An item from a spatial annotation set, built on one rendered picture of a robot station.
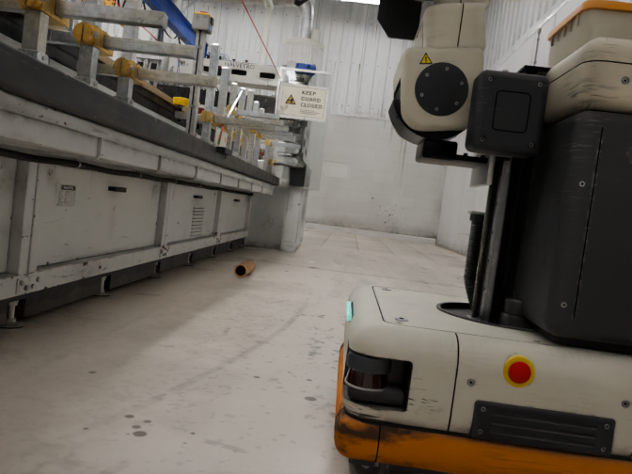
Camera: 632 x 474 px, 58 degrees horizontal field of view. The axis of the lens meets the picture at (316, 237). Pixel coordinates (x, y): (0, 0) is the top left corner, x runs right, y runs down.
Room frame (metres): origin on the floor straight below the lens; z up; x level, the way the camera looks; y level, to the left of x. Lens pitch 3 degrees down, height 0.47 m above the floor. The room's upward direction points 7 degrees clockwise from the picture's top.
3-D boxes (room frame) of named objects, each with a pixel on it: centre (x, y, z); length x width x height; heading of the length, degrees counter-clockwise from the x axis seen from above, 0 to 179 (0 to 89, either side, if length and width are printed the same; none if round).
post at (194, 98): (2.48, 0.60, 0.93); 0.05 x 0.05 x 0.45; 87
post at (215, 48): (2.74, 0.58, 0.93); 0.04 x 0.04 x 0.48; 87
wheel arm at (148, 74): (1.78, 0.58, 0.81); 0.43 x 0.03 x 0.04; 87
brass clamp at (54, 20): (1.26, 0.65, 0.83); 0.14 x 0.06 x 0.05; 177
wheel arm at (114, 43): (1.53, 0.59, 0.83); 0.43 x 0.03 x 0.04; 87
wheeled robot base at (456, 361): (1.23, -0.42, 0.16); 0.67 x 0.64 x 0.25; 87
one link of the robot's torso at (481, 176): (1.17, -0.25, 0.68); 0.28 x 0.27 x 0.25; 177
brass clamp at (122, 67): (1.76, 0.63, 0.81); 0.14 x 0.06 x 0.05; 177
